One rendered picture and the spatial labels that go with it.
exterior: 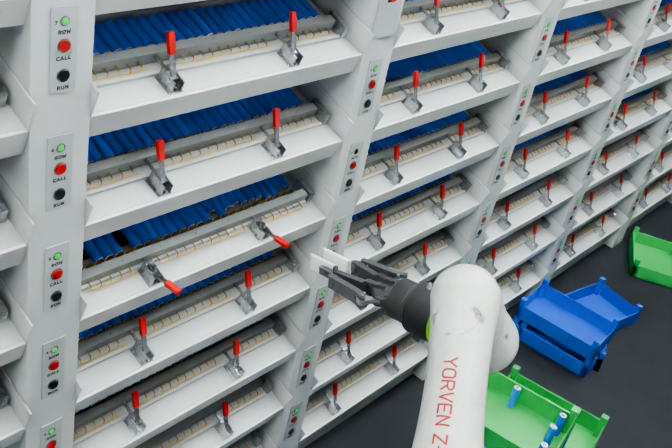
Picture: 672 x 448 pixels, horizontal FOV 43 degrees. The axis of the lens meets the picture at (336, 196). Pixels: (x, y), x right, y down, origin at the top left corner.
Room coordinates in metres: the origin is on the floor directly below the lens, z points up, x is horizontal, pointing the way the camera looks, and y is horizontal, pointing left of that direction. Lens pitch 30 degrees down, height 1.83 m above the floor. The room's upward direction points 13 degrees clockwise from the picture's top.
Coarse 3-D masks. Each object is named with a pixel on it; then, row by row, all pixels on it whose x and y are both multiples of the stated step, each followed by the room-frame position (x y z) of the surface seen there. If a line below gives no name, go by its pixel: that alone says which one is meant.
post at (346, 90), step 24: (360, 0) 1.58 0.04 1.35; (384, 48) 1.61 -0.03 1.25; (360, 72) 1.56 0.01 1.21; (384, 72) 1.62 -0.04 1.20; (336, 96) 1.58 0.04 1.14; (360, 96) 1.57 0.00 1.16; (360, 120) 1.59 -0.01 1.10; (312, 168) 1.59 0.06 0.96; (336, 168) 1.56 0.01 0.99; (360, 168) 1.62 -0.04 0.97; (336, 192) 1.57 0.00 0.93; (336, 216) 1.58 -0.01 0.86; (312, 240) 1.57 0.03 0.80; (312, 288) 1.56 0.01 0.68; (288, 312) 1.58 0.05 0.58; (312, 312) 1.58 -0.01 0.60; (312, 336) 1.59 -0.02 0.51; (288, 360) 1.57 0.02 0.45; (312, 360) 1.61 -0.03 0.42; (288, 384) 1.56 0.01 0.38; (288, 408) 1.57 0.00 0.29
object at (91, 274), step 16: (304, 192) 1.56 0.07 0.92; (256, 208) 1.46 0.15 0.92; (272, 208) 1.48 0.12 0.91; (208, 224) 1.36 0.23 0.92; (224, 224) 1.38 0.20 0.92; (240, 224) 1.42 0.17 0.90; (176, 240) 1.29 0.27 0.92; (192, 240) 1.31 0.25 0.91; (128, 256) 1.21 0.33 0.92; (144, 256) 1.22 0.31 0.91; (96, 272) 1.15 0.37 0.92; (112, 272) 1.17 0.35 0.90; (96, 288) 1.13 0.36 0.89
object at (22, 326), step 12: (0, 276) 1.04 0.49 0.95; (0, 288) 1.03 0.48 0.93; (0, 300) 1.02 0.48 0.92; (12, 300) 1.01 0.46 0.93; (0, 312) 1.00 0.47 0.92; (12, 312) 1.01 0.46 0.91; (24, 312) 1.00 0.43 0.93; (0, 324) 1.00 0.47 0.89; (12, 324) 1.01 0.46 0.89; (24, 324) 0.99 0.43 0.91; (0, 336) 0.98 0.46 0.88; (12, 336) 0.99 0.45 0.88; (24, 336) 0.99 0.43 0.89; (0, 348) 0.96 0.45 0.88; (12, 348) 0.97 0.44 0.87; (24, 348) 0.99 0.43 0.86; (0, 360) 0.96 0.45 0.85; (12, 360) 0.99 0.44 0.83
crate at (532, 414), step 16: (496, 384) 1.68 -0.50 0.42; (512, 384) 1.67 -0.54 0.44; (496, 400) 1.64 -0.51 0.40; (528, 400) 1.64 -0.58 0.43; (544, 400) 1.63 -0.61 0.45; (496, 416) 1.58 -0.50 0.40; (512, 416) 1.60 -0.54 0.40; (528, 416) 1.61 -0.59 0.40; (544, 416) 1.62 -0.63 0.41; (576, 416) 1.57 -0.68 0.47; (496, 432) 1.48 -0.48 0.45; (512, 432) 1.54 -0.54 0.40; (528, 432) 1.55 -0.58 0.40; (544, 432) 1.57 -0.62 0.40; (560, 432) 1.58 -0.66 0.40
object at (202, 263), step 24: (312, 192) 1.57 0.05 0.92; (216, 216) 1.42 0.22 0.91; (288, 216) 1.51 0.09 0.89; (312, 216) 1.54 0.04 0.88; (216, 240) 1.36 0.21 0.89; (240, 240) 1.39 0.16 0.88; (264, 240) 1.41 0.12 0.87; (288, 240) 1.48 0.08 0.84; (168, 264) 1.25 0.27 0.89; (192, 264) 1.28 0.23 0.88; (216, 264) 1.31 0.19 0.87; (120, 288) 1.16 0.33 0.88; (144, 288) 1.18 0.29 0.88; (96, 312) 1.10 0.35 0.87; (120, 312) 1.15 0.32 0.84
